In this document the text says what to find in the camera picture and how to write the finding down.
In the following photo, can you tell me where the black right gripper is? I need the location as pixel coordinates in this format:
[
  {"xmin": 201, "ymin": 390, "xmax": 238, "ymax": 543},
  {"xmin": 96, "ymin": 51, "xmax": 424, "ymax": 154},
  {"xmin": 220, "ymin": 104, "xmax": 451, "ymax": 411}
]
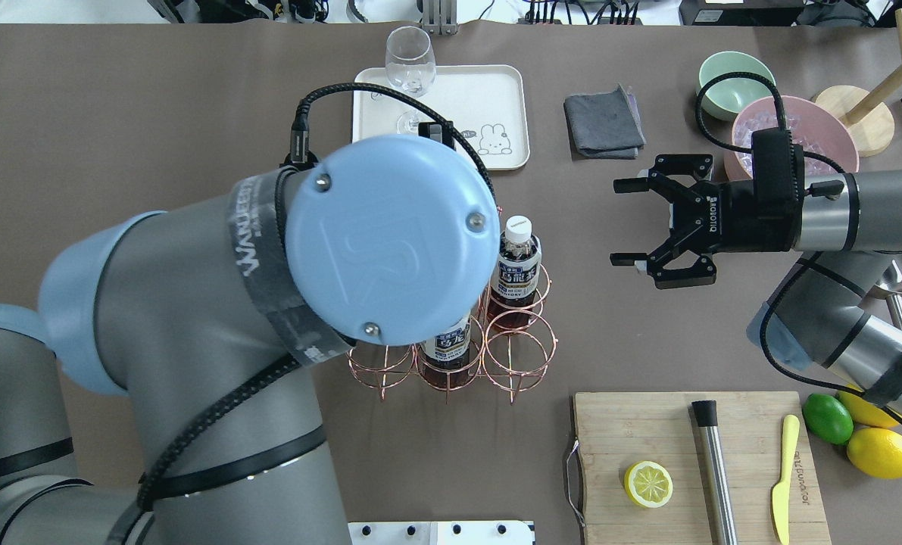
[{"xmin": 610, "ymin": 153, "xmax": 800, "ymax": 289}]

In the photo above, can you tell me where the copper wire bottle basket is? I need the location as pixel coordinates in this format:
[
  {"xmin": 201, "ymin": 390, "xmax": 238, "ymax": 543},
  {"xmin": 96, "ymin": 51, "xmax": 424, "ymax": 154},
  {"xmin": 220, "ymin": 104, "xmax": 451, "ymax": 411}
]
[{"xmin": 348, "ymin": 224, "xmax": 558, "ymax": 401}]

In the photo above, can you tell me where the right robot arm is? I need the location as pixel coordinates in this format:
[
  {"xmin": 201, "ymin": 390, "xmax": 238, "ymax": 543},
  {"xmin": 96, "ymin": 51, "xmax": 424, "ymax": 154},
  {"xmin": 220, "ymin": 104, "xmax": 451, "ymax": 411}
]
[{"xmin": 610, "ymin": 154, "xmax": 902, "ymax": 425}]

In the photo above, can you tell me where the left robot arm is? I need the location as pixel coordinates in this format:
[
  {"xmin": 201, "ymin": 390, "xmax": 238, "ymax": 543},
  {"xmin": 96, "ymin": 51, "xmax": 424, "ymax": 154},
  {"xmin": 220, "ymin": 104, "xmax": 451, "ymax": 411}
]
[{"xmin": 0, "ymin": 135, "xmax": 499, "ymax": 544}]

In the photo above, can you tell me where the tea bottle upper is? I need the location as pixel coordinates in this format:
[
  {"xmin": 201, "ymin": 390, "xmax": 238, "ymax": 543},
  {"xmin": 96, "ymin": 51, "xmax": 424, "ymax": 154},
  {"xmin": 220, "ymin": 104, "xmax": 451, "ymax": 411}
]
[{"xmin": 486, "ymin": 215, "xmax": 542, "ymax": 332}]

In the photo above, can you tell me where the tea bottle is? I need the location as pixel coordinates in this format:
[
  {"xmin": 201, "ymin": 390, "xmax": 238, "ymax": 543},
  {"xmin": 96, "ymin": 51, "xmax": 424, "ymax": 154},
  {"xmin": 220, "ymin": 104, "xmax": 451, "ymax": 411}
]
[
  {"xmin": 486, "ymin": 215, "xmax": 542, "ymax": 332},
  {"xmin": 420, "ymin": 315, "xmax": 471, "ymax": 388}
]

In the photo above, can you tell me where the tea bottle lower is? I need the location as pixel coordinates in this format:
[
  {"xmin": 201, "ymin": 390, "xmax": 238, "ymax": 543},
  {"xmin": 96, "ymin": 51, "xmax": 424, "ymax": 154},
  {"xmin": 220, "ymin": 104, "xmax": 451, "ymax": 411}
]
[{"xmin": 420, "ymin": 315, "xmax": 471, "ymax": 388}]

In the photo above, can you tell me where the grey folded cloth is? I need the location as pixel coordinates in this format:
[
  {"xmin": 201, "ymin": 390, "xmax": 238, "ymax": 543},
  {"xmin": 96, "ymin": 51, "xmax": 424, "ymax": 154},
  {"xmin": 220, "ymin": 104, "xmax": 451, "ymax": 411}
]
[{"xmin": 563, "ymin": 85, "xmax": 647, "ymax": 160}]

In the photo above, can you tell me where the mint green bowl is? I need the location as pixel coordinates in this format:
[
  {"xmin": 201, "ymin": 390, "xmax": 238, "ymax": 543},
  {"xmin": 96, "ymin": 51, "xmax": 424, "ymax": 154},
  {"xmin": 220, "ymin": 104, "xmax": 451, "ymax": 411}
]
[{"xmin": 696, "ymin": 51, "xmax": 777, "ymax": 122}]

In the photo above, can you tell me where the cream rabbit tray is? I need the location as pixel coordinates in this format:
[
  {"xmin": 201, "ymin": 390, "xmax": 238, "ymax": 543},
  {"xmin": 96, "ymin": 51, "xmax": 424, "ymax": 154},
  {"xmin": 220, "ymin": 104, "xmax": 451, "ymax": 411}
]
[{"xmin": 351, "ymin": 64, "xmax": 530, "ymax": 170}]

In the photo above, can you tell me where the steel muddler black tip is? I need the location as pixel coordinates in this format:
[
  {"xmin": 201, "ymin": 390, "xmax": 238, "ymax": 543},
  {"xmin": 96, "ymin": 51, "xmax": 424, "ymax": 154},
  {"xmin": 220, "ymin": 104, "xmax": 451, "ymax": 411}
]
[{"xmin": 691, "ymin": 400, "xmax": 739, "ymax": 544}]

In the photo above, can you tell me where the pink bowl with ice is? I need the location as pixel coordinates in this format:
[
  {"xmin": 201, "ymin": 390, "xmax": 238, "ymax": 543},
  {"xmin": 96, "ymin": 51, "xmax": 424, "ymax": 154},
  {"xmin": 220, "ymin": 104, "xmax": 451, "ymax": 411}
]
[{"xmin": 729, "ymin": 95, "xmax": 860, "ymax": 173}]

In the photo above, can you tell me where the bamboo cutting board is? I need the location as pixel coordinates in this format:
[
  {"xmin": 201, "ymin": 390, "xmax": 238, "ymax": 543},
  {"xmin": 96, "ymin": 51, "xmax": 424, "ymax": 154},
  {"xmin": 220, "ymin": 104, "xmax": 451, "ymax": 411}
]
[{"xmin": 572, "ymin": 392, "xmax": 801, "ymax": 544}]

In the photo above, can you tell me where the wooden cup tree stand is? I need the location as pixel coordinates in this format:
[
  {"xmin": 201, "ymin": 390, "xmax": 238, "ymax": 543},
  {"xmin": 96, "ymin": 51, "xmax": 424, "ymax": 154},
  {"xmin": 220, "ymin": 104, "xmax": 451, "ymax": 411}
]
[{"xmin": 812, "ymin": 9, "xmax": 902, "ymax": 157}]

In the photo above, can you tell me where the half lemon slice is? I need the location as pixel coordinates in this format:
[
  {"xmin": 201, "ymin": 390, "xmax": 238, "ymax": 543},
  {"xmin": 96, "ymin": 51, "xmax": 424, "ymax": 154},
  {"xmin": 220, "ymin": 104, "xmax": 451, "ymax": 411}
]
[{"xmin": 623, "ymin": 461, "xmax": 673, "ymax": 509}]

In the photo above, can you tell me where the clear wine glass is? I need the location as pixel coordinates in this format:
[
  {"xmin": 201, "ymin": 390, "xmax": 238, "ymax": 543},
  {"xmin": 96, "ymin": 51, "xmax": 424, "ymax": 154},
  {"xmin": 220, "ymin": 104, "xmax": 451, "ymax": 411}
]
[{"xmin": 385, "ymin": 26, "xmax": 437, "ymax": 99}]

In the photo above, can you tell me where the green lime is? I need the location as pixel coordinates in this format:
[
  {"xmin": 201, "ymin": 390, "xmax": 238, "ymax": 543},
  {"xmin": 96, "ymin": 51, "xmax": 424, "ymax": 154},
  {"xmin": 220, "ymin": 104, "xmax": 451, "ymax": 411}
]
[{"xmin": 801, "ymin": 394, "xmax": 854, "ymax": 445}]

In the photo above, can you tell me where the steel ice scoop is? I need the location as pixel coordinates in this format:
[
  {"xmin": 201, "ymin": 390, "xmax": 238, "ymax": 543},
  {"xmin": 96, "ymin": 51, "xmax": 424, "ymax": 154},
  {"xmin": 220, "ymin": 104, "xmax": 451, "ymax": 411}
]
[{"xmin": 867, "ymin": 253, "xmax": 902, "ymax": 331}]

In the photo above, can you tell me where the yellow lemon upper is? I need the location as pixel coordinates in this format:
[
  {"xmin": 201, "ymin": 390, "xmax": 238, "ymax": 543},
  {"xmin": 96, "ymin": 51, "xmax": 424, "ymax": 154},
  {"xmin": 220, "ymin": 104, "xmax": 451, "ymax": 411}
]
[{"xmin": 836, "ymin": 391, "xmax": 898, "ymax": 428}]

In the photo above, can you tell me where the yellow lemon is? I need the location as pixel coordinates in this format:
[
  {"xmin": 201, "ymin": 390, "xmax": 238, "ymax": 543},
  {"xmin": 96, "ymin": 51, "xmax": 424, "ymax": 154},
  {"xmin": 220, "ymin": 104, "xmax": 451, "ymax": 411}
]
[
  {"xmin": 846, "ymin": 427, "xmax": 902, "ymax": 479},
  {"xmin": 836, "ymin": 391, "xmax": 898, "ymax": 428}
]

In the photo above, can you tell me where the yellow plastic knife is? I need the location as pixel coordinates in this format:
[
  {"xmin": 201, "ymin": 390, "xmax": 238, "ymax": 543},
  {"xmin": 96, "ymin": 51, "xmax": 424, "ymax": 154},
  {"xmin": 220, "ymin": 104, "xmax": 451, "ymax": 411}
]
[{"xmin": 770, "ymin": 414, "xmax": 800, "ymax": 544}]

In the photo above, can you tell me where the yellow lemon lower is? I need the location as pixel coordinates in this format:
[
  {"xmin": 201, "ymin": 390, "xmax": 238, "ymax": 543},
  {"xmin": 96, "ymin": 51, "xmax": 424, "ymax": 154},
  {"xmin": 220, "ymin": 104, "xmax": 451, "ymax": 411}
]
[{"xmin": 846, "ymin": 427, "xmax": 902, "ymax": 479}]

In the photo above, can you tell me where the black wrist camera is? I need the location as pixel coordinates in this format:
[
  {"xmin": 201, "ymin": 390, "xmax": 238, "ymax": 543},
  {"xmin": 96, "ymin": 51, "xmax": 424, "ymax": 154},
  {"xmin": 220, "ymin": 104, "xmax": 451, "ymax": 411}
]
[{"xmin": 751, "ymin": 127, "xmax": 804, "ymax": 220}]

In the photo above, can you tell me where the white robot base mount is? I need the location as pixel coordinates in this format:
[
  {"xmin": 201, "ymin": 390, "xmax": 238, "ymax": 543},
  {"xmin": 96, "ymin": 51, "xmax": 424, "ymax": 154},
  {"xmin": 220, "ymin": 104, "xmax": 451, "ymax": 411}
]
[{"xmin": 349, "ymin": 520, "xmax": 536, "ymax": 544}]

